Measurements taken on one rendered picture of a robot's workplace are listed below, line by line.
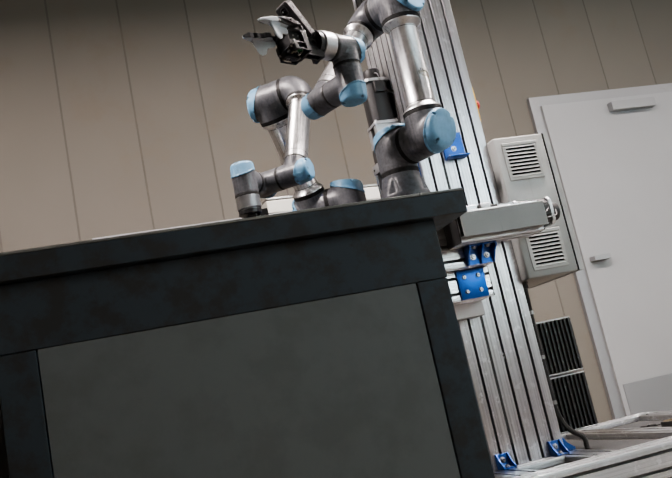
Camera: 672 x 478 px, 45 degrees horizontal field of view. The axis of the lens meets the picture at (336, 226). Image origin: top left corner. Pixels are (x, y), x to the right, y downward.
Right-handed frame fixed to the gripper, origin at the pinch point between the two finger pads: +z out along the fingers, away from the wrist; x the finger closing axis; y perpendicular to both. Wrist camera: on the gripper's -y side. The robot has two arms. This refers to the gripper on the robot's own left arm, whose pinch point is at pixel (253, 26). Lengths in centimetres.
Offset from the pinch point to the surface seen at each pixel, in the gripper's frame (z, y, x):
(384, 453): 42, 108, -44
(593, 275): -347, 35, 133
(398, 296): 36, 87, -50
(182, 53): -141, -153, 213
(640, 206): -391, -1, 107
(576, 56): -383, -113, 101
